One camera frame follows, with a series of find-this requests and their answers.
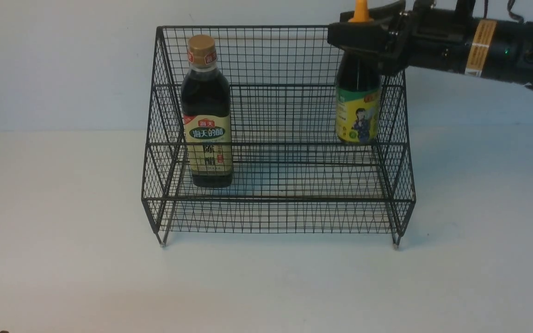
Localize black wire mesh shelf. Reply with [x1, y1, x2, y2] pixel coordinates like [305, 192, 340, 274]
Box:
[141, 25, 416, 249]

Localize dark vinegar bottle gold cap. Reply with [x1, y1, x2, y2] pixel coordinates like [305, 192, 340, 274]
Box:
[180, 34, 234, 188]

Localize small sauce bottle orange cap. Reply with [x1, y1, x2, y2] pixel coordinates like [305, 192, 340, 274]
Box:
[335, 0, 382, 144]

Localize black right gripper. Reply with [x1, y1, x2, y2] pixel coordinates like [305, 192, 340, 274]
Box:
[327, 0, 468, 75]

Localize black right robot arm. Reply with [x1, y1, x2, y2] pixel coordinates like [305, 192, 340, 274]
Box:
[327, 0, 533, 91]

